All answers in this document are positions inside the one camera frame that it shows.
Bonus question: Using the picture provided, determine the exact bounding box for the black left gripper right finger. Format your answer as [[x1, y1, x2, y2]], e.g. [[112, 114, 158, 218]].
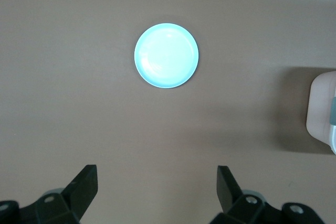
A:
[[212, 165, 323, 224]]

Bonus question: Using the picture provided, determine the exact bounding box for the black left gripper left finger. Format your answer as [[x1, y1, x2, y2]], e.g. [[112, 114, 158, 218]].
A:
[[0, 165, 98, 224]]

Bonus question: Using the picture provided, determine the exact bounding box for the pale pink lidded storage box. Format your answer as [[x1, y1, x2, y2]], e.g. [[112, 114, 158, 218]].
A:
[[306, 70, 336, 155]]

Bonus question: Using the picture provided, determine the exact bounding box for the light blue round plate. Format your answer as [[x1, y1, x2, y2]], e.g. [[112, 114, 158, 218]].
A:
[[133, 23, 200, 90]]

